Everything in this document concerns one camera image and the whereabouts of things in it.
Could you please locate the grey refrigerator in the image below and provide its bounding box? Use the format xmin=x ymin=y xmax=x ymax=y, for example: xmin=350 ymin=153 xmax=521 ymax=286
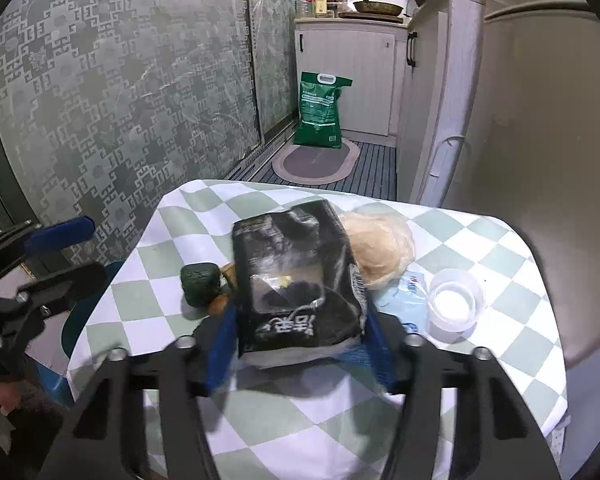
xmin=440 ymin=0 xmax=600 ymax=376

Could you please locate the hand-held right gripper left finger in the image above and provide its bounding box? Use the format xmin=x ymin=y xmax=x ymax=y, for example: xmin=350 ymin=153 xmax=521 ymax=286
xmin=40 ymin=310 xmax=241 ymax=480

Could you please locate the grey oval floor mat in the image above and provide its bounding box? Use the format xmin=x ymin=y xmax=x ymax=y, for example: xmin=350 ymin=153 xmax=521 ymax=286
xmin=272 ymin=141 xmax=363 ymax=181

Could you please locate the black snack packet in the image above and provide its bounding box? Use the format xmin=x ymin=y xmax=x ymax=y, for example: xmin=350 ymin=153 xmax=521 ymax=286
xmin=231 ymin=199 xmax=368 ymax=368

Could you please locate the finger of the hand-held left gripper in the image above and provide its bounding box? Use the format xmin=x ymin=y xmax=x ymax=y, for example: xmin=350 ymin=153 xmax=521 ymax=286
xmin=0 ymin=216 xmax=97 ymax=291
xmin=0 ymin=262 xmax=109 ymax=357

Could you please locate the person's left hand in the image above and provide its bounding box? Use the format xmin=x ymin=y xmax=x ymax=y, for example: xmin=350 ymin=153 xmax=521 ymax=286
xmin=0 ymin=384 xmax=18 ymax=417

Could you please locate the green rice bag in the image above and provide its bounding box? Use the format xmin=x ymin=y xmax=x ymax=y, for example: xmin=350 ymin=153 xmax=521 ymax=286
xmin=293 ymin=71 xmax=354 ymax=150

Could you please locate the blue plastic bag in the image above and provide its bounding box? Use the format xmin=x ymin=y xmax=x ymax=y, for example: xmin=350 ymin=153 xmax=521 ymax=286
xmin=35 ymin=360 xmax=73 ymax=406

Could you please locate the patterned glass sliding door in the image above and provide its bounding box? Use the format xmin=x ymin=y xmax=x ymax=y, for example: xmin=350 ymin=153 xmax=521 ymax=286
xmin=0 ymin=0 xmax=263 ymax=271
xmin=245 ymin=0 xmax=301 ymax=136

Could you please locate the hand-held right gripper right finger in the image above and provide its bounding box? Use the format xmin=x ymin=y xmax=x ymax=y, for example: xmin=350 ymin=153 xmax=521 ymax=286
xmin=362 ymin=310 xmax=563 ymax=480

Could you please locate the clear plastic bowl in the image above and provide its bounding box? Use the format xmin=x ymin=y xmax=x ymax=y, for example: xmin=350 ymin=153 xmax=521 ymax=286
xmin=426 ymin=268 xmax=485 ymax=343

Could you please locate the light blue plastic wrapper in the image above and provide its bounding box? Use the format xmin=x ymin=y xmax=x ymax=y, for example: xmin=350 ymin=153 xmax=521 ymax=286
xmin=370 ymin=269 xmax=436 ymax=333

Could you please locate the brown rounded scrap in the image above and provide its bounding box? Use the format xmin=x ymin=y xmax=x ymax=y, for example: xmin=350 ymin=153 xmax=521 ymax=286
xmin=211 ymin=265 xmax=238 ymax=317

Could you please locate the white kitchen cabinet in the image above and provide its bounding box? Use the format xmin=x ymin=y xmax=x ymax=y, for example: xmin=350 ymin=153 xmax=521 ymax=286
xmin=294 ymin=16 xmax=411 ymax=137

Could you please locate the white curved handle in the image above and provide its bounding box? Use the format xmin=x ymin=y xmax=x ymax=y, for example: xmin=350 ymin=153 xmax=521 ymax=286
xmin=432 ymin=135 xmax=468 ymax=206

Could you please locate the dark striped floor mat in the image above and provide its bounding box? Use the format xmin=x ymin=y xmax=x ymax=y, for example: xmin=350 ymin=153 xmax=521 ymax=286
xmin=257 ymin=140 xmax=398 ymax=201

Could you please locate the dark green crumpled wrapper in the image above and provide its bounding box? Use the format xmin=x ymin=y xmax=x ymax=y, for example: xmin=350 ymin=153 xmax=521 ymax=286
xmin=180 ymin=261 xmax=223 ymax=307

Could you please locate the green white checkered tablecloth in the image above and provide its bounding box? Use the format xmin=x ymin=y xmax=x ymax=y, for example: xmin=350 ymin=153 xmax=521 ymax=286
xmin=66 ymin=179 xmax=571 ymax=480

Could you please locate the dark frying pan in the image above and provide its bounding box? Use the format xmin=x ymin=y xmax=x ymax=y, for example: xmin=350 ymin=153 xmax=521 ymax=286
xmin=348 ymin=0 xmax=405 ymax=16

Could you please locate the beige wrapper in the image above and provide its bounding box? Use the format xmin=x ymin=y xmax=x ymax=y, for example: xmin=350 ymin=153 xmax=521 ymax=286
xmin=337 ymin=211 xmax=416 ymax=291

